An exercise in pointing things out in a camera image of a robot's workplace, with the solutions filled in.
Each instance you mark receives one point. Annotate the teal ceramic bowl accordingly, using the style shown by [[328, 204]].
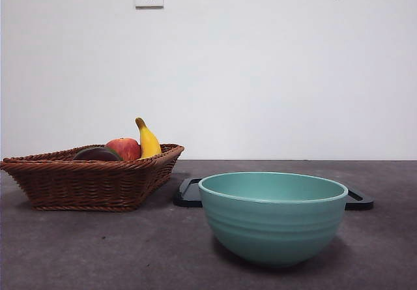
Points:
[[270, 231]]

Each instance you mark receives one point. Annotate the dark red plum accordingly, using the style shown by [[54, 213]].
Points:
[[94, 155]]

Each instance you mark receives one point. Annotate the yellow banana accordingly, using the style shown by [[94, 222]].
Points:
[[148, 143]]

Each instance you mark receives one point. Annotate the dark rectangular tray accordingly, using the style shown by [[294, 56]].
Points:
[[187, 195]]

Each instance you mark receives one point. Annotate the red apple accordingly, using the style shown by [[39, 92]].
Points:
[[127, 148]]

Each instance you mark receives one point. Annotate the green fruit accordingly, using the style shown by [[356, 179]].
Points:
[[114, 152]]

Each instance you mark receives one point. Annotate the brown wicker basket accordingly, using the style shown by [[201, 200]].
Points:
[[81, 185]]

